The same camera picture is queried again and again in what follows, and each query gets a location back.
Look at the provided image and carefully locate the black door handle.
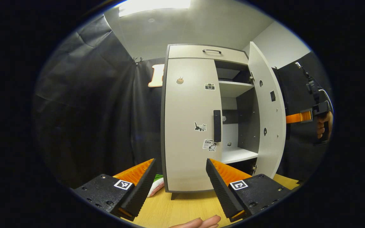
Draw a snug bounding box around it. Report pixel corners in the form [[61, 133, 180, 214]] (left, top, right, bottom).
[[213, 110, 222, 143]]

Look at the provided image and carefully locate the beige shoe cabinet door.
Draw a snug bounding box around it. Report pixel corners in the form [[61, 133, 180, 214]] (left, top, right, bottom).
[[163, 58, 223, 192], [247, 41, 287, 179]]

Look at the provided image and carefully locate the ceiling light panel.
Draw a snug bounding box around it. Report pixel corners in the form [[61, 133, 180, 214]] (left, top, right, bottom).
[[118, 0, 192, 17]]

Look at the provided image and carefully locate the beige double-door shoe cabinet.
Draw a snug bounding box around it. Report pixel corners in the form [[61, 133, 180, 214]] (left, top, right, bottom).
[[160, 41, 287, 200]]

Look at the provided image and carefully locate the green and white object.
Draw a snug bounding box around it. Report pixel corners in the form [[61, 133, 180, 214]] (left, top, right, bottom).
[[147, 174, 165, 198]]

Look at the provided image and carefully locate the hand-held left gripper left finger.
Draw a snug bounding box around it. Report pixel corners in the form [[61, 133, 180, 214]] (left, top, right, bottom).
[[73, 158, 157, 221]]

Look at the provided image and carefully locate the beige cabinet drawer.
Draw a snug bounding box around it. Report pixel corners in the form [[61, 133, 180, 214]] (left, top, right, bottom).
[[168, 44, 249, 65]]

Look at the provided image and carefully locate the white cabinet shelf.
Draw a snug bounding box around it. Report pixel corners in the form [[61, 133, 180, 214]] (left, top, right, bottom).
[[221, 147, 259, 164], [218, 80, 254, 98]]

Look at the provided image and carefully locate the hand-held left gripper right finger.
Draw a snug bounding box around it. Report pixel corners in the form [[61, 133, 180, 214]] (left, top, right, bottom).
[[206, 158, 292, 223]]

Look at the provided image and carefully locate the black backdrop cloth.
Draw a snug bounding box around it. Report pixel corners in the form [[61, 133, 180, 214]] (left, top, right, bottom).
[[32, 14, 333, 190]]

